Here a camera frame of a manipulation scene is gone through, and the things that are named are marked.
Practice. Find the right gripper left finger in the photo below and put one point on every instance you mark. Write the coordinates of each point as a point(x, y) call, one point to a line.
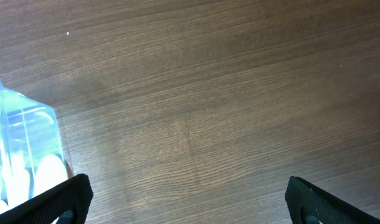
point(67, 202)

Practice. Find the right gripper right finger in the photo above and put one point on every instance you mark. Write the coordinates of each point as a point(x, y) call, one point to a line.
point(308, 203)

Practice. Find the white spoon wide handle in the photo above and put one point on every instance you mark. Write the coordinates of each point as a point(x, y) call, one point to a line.
point(50, 172)

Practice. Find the white spoon thin handle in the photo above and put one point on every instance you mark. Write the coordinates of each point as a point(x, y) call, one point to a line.
point(19, 187)

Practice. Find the right clear plastic container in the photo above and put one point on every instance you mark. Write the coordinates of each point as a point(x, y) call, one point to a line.
point(29, 126)

